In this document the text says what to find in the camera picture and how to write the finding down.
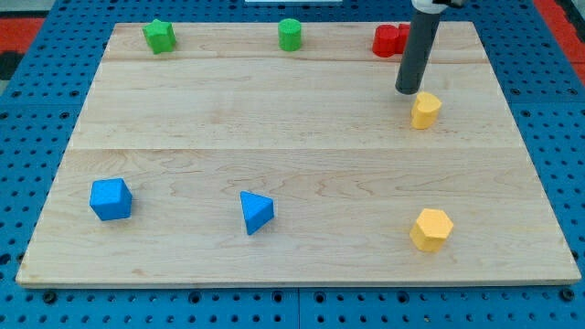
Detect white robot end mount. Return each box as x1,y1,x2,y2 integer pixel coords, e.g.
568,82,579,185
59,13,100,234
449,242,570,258
411,0,466,14

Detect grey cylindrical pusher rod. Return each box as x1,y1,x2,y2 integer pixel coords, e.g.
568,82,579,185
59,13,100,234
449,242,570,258
395,9,441,95

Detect blue triangle block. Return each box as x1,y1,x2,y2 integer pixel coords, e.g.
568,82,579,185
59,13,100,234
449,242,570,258
239,191,274,236

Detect blue cube block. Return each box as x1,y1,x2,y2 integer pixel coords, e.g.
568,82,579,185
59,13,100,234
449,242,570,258
89,178,133,221

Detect red block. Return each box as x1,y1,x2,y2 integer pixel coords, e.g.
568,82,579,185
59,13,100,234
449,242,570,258
372,23,410,58

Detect yellow heart block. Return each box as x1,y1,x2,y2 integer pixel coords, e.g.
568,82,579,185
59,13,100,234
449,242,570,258
410,91,442,130

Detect green cylinder block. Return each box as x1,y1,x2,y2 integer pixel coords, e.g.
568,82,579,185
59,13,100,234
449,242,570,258
278,18,302,52

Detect yellow hexagon block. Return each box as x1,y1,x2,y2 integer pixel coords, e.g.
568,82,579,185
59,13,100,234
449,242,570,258
409,208,454,252

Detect wooden board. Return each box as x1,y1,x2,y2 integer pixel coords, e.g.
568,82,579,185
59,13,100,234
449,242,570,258
16,21,581,289

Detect green star block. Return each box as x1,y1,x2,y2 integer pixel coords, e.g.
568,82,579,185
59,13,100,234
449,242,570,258
142,18,176,54

